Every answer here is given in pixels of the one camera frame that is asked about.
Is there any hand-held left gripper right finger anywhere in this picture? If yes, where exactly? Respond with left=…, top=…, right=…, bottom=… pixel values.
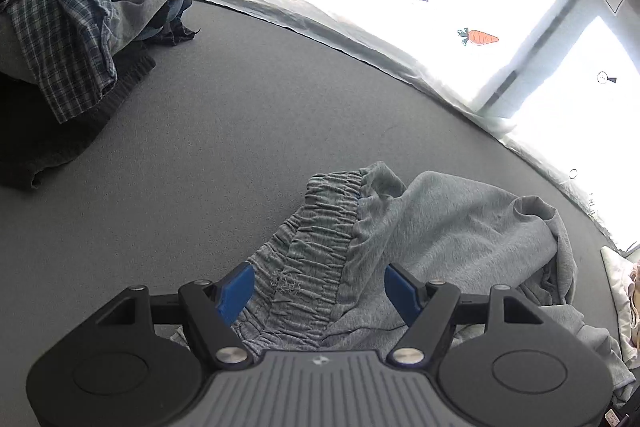
left=384, top=263, right=546, bottom=368

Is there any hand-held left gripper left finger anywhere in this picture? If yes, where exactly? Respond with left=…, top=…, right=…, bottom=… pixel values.
left=95, top=264, right=257, bottom=370

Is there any white folded garment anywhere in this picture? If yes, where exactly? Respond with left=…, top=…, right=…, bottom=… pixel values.
left=600, top=246, right=640, bottom=363

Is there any beige folded garment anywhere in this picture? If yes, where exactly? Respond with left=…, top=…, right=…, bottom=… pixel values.
left=627, top=259, right=640, bottom=348

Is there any dark grey knit garment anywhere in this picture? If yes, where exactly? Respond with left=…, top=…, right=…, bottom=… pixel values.
left=0, top=52, right=157, bottom=190

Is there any dark blue garment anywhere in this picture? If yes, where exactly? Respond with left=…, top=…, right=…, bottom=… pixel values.
left=135, top=0, right=194, bottom=42

